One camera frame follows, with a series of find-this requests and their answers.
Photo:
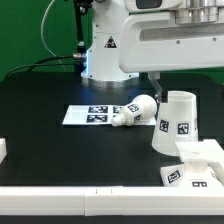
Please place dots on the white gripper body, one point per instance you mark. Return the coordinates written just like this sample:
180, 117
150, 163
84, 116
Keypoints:
167, 35

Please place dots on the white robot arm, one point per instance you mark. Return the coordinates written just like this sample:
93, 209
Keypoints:
102, 65

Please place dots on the white marker sheet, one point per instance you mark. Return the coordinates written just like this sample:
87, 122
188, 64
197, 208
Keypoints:
92, 115

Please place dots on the white lamp shade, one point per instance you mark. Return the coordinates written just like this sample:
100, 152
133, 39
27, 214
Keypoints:
176, 122

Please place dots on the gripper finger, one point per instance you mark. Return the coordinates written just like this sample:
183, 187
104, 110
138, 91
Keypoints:
153, 78

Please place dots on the white front fence rail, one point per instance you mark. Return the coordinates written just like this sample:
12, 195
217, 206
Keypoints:
109, 201

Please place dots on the white left fence rail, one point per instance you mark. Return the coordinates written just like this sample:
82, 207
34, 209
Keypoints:
3, 151

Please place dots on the white lamp base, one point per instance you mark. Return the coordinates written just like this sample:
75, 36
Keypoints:
194, 171

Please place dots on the white lamp bulb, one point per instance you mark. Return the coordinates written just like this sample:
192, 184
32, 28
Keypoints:
141, 109

